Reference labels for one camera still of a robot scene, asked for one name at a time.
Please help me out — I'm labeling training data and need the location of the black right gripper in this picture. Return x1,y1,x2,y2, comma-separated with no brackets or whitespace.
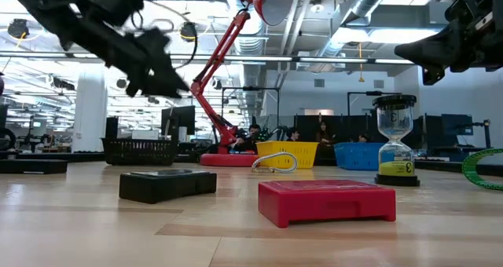
394,0,503,86

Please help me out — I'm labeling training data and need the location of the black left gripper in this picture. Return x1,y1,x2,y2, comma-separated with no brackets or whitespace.
58,17,190,100

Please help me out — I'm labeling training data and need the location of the black plastic box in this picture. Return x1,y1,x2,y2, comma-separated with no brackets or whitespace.
119,169,218,205
0,159,68,175

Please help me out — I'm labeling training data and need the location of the yellow sand black-capped hourglass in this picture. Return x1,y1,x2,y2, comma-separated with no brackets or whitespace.
372,94,420,188

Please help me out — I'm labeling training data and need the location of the blue plastic basket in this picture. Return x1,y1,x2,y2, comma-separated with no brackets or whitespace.
333,141,396,171

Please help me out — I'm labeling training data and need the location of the silver ribbed ring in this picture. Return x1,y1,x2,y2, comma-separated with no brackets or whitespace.
251,152,299,174

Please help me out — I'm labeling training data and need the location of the yellow plastic basket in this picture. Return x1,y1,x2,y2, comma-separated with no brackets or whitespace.
255,140,319,170

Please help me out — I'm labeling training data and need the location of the red plastic box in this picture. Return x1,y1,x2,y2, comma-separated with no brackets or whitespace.
258,179,397,229

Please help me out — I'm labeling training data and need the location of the black computer monitor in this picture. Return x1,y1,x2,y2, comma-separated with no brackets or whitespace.
160,105,196,137

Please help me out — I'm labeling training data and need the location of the white box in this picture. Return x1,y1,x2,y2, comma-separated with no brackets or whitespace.
131,130,160,141

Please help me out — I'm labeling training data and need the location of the black ceiling-hung device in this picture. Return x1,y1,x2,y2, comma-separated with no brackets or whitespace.
6,18,31,39
179,21,198,43

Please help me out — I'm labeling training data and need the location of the black tower box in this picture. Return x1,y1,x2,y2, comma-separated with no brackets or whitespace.
105,116,119,139

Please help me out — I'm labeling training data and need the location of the black plastic basket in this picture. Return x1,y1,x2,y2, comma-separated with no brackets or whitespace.
101,137,178,166

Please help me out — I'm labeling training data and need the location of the long ceiling light strip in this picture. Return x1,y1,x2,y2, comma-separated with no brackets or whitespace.
0,50,416,66

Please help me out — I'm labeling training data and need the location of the black partition screen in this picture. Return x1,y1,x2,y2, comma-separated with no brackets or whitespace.
293,113,378,146

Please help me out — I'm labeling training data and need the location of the red desk lamp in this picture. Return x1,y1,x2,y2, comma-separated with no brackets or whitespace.
190,0,296,168

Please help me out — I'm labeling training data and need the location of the black metal stand frame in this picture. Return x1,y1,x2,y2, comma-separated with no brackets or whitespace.
221,86,281,142
347,90,403,117

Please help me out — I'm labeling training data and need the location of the yellow hanging cord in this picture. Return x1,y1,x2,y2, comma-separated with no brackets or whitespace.
357,42,365,83

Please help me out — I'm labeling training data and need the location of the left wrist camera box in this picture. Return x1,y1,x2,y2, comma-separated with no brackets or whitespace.
84,0,145,27

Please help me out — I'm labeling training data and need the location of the silver spiral air duct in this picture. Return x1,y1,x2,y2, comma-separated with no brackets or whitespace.
314,0,396,60

